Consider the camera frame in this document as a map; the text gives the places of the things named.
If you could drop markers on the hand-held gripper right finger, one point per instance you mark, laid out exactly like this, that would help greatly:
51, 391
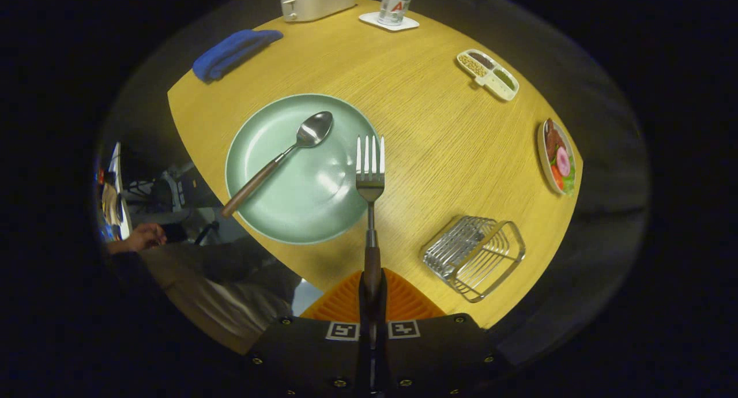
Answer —
444, 357

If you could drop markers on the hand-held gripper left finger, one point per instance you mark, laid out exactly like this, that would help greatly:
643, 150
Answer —
300, 357

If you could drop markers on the green round plate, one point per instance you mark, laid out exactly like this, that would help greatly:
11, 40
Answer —
311, 196

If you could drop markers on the black metal stand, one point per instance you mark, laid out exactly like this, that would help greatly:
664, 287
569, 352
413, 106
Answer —
173, 193

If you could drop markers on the plate of meat and vegetables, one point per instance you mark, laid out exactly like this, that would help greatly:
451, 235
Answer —
556, 156

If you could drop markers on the laptop with colourful screen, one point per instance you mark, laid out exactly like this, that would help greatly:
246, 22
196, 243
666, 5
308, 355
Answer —
115, 202

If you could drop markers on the white sectioned dish with grains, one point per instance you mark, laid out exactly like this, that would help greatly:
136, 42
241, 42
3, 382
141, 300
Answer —
490, 75

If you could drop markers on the blue folded cloth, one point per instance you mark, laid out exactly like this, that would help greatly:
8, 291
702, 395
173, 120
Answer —
230, 52

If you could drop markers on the white drink can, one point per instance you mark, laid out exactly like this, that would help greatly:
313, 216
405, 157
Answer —
395, 6

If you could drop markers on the cream white toaster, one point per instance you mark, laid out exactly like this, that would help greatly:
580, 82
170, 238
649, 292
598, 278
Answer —
323, 3

